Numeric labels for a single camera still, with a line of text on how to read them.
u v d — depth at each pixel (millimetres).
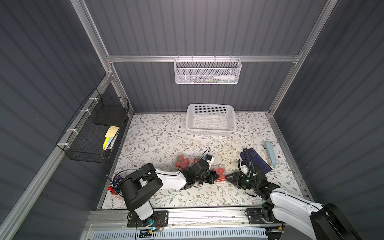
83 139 693
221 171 872
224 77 904
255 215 737
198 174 668
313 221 434
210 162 788
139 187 469
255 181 670
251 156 958
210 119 1156
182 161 912
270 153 919
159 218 724
